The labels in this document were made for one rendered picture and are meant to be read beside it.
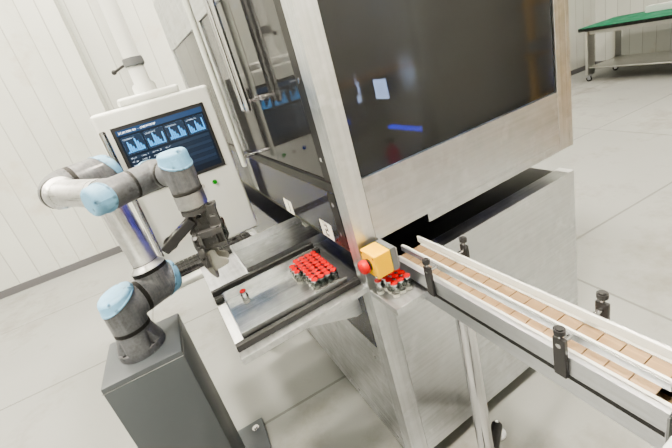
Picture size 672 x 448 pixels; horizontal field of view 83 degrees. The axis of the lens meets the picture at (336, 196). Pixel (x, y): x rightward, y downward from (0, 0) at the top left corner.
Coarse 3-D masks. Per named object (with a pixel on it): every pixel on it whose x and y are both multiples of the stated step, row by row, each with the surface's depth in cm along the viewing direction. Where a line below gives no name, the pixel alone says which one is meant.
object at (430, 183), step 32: (160, 0) 220; (192, 0) 159; (224, 96) 177; (544, 96) 135; (480, 128) 122; (512, 128) 129; (544, 128) 137; (256, 160) 171; (416, 160) 112; (448, 160) 118; (480, 160) 125; (512, 160) 132; (384, 192) 109; (416, 192) 114; (448, 192) 121; (480, 192) 128; (384, 224) 111
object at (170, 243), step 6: (186, 222) 96; (192, 222) 97; (180, 228) 97; (186, 228) 97; (174, 234) 97; (180, 234) 97; (186, 234) 98; (168, 240) 97; (174, 240) 97; (180, 240) 98; (162, 246) 98; (168, 246) 98; (174, 246) 98; (168, 252) 98
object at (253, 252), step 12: (276, 228) 167; (288, 228) 169; (300, 228) 165; (312, 228) 162; (252, 240) 163; (264, 240) 164; (276, 240) 160; (288, 240) 157; (300, 240) 155; (312, 240) 148; (240, 252) 159; (252, 252) 156; (264, 252) 153; (276, 252) 150; (288, 252) 144; (252, 264) 146; (264, 264) 140
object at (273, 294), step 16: (272, 272) 133; (288, 272) 134; (240, 288) 128; (256, 288) 130; (272, 288) 127; (288, 288) 124; (304, 288) 122; (240, 304) 123; (256, 304) 121; (272, 304) 118; (288, 304) 116; (304, 304) 111; (240, 320) 115; (256, 320) 113; (272, 320) 107
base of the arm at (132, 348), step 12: (144, 324) 126; (156, 324) 133; (132, 336) 123; (144, 336) 125; (156, 336) 129; (120, 348) 124; (132, 348) 123; (144, 348) 125; (156, 348) 127; (120, 360) 126; (132, 360) 124
